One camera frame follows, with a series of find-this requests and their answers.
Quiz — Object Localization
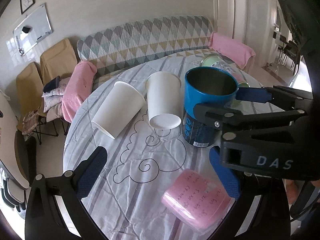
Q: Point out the blue black metal can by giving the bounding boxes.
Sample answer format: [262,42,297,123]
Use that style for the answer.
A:
[183,67,239,148]

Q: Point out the white paper cup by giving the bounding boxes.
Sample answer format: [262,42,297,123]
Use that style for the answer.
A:
[146,72,181,129]
[91,81,145,139]

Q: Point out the pink plastic cup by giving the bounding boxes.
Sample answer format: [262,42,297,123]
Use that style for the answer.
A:
[161,169,234,235]

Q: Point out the dark dining chairs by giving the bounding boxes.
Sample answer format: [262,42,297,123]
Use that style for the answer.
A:
[278,35,302,76]

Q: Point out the green pink metal can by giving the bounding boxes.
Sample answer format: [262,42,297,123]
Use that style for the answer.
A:
[200,54,249,87]

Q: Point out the pink towel right armrest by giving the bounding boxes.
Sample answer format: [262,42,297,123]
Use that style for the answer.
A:
[208,32,256,73]

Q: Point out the pink towel armrest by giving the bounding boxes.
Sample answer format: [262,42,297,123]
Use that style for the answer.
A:
[208,32,256,73]
[62,60,97,123]

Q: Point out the striped white tablecloth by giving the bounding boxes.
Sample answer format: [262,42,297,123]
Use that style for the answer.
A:
[62,52,283,240]

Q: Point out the tan folding chair left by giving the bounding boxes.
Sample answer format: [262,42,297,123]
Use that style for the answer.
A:
[16,62,59,144]

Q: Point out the tan folding chair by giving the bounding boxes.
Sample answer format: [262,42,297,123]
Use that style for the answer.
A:
[16,62,59,144]
[40,38,78,85]

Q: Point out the white door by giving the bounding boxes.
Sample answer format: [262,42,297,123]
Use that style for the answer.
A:
[213,0,235,38]

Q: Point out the folded pillows stack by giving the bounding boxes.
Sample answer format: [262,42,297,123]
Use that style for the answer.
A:
[42,76,71,122]

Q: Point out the diamond patterned sofa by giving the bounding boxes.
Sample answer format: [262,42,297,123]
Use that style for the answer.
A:
[76,15,241,81]

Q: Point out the pink towel left armrest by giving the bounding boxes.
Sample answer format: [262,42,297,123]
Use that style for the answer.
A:
[62,60,97,123]

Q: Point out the tan folding chair right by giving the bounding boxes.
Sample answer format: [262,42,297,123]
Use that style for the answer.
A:
[40,38,78,85]

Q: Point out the black framed picture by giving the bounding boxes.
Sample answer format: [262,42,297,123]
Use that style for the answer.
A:
[20,0,35,14]

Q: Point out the wall whiteboard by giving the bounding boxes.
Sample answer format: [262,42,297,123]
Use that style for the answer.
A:
[13,3,53,56]

